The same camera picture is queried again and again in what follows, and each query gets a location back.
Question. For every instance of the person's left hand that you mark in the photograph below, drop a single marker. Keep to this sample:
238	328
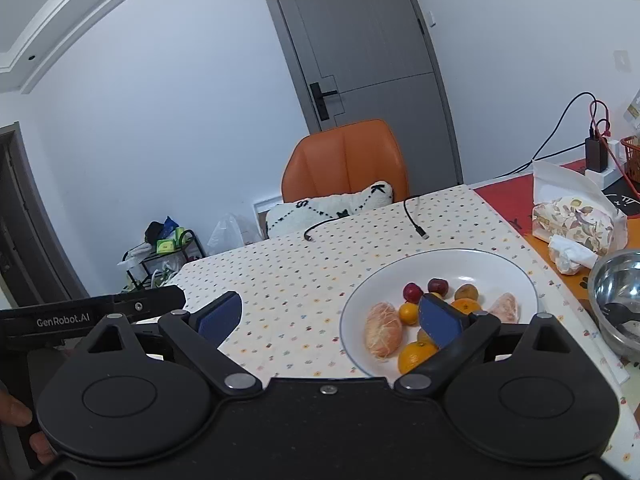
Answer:
15	412

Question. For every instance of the white wall socket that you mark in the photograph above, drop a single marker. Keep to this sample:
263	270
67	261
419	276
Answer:
622	61

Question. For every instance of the green packet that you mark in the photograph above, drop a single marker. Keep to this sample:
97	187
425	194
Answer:
167	246

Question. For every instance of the peeled pink pomelo segment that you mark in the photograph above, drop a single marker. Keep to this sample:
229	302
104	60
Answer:
505	307

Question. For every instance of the crumpled white tissue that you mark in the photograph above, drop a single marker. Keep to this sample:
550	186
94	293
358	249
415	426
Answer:
570	255

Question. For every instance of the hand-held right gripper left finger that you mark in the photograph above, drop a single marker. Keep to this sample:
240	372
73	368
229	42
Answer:
220	317

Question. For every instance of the white power strip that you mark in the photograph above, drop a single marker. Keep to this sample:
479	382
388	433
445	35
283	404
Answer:
607	179

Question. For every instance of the small orange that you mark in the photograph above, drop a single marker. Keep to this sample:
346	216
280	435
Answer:
408	313

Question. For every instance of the white pillow with black print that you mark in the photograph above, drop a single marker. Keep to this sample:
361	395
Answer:
325	210

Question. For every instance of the small white wall switch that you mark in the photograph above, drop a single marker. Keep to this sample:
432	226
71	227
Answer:
431	18

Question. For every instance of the white framed panel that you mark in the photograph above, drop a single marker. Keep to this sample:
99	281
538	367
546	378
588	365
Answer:
260	210

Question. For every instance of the grey door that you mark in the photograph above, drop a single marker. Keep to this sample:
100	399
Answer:
360	35

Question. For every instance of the small red plum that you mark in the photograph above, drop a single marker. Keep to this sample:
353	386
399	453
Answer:
436	286
412	291

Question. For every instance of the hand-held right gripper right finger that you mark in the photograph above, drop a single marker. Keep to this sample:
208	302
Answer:
440	322

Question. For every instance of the black shoe rack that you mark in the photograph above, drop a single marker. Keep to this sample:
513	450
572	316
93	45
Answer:
200	247

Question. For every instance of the steel bowl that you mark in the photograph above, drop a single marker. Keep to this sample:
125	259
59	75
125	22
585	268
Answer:
615	280

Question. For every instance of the blue bag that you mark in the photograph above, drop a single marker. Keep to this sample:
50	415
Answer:
171	224

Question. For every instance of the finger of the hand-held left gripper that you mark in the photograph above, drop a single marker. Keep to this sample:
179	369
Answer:
150	302

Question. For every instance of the black cloth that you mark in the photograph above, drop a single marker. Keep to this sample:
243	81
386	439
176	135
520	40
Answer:
155	231

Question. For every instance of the white plate with blue rim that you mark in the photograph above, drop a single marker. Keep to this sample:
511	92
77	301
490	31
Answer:
475	270

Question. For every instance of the black charger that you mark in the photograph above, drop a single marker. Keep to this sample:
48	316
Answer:
596	155

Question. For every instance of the dark wooden door frame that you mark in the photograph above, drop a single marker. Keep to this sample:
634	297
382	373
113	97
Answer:
30	220

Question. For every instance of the red table mat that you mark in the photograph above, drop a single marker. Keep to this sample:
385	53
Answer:
510	195

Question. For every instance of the orange chair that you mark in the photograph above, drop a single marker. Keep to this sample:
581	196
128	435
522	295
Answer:
340	160

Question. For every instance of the brown kiwi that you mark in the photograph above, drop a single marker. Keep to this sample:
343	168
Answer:
422	336
467	291

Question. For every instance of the pomelo segment with white pith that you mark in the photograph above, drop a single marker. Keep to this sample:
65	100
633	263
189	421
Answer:
382	330

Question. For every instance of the clear plastic bag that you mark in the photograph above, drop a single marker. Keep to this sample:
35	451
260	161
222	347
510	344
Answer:
227	237

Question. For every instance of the white cloth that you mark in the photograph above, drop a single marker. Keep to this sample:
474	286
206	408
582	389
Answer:
134	254

